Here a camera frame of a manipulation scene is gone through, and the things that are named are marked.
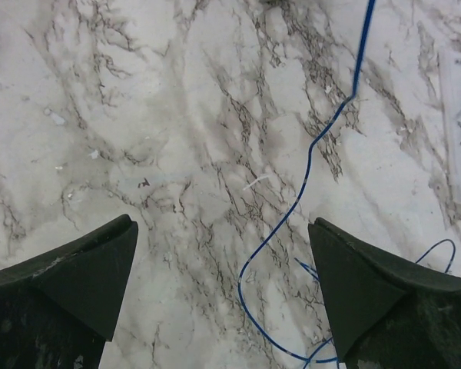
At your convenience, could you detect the white packaged ruler set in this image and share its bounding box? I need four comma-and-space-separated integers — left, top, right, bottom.
439, 50, 461, 204

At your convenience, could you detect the thin blue cable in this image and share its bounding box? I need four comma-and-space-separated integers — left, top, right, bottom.
237, 0, 457, 369

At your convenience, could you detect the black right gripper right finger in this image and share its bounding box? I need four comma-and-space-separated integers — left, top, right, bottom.
308, 218, 461, 368

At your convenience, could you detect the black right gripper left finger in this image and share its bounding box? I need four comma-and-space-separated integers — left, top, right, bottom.
0, 214, 138, 368

